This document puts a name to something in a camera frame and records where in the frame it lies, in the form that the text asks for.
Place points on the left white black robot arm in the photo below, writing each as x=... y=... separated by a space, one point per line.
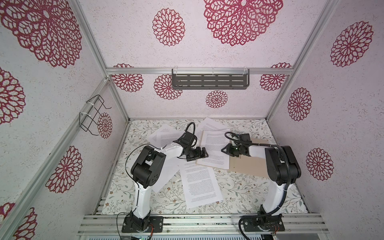
x=147 y=169

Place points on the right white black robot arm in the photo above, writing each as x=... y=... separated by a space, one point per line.
x=283 y=170

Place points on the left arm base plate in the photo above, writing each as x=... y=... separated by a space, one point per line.
x=153 y=224

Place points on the dark grey wall shelf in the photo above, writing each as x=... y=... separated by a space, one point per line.
x=213 y=81

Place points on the brown cardboard folder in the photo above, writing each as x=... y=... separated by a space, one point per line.
x=254 y=165

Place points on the printed paper sheet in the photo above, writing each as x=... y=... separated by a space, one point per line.
x=209 y=125
x=200 y=185
x=214 y=142
x=170 y=168
x=163 y=136

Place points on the black wire wall rack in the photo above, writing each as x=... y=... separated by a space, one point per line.
x=96 y=121

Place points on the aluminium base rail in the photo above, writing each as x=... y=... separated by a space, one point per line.
x=211 y=224

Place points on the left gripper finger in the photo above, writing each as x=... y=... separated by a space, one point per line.
x=203 y=153
x=193 y=158

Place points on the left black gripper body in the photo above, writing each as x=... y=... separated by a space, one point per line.
x=194 y=153

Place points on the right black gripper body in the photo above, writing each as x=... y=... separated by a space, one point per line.
x=235 y=150

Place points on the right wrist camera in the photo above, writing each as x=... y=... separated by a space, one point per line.
x=245 y=139

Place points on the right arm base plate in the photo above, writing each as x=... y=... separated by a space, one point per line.
x=264 y=224

